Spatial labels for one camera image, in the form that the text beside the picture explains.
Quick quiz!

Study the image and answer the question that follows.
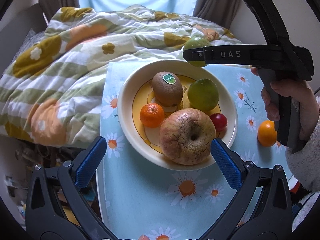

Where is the medium orange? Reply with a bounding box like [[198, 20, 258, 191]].
[[257, 120, 278, 147]]

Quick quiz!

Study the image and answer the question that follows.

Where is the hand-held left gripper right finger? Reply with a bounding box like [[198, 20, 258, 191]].
[[200, 137, 293, 240]]

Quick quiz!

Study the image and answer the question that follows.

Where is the person's right forearm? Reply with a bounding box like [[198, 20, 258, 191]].
[[285, 127, 320, 193]]

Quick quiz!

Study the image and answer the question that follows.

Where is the brown kiwi with green sticker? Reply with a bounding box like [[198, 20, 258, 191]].
[[152, 71, 183, 107]]

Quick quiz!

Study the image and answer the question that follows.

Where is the person's right hand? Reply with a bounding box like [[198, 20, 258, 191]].
[[261, 78, 319, 142]]

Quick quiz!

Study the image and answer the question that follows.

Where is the small orange mandarin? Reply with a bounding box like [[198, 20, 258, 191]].
[[139, 103, 165, 128]]

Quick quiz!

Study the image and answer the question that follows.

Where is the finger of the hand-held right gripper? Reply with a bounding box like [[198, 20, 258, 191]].
[[183, 46, 205, 64]]

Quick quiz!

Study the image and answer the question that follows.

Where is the blue daisy print tablecloth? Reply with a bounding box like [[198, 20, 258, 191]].
[[96, 61, 295, 240]]

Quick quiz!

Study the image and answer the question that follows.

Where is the cream bowl with duck print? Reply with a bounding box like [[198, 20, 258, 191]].
[[117, 59, 238, 172]]

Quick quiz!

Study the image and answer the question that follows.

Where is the green striped floral blanket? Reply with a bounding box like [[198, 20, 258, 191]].
[[0, 4, 244, 147]]

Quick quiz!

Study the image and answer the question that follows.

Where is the grey bed headboard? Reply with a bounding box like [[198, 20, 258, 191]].
[[0, 4, 48, 53]]

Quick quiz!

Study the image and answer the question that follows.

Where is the wrinkled red-yellow apple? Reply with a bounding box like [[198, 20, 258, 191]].
[[159, 108, 217, 165]]

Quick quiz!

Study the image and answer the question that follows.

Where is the large green-orange tangerine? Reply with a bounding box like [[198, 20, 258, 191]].
[[187, 78, 220, 113]]

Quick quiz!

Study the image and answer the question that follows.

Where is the grey patterned bedsheet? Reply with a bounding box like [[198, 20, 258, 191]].
[[19, 29, 45, 55]]

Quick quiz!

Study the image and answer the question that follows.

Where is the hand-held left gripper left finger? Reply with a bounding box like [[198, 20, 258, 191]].
[[25, 136, 118, 240]]

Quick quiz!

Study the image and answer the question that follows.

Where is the small red cherry tomato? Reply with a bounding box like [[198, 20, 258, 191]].
[[209, 113, 228, 132]]

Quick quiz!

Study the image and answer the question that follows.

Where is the green lime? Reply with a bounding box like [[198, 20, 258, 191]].
[[184, 36, 212, 68]]

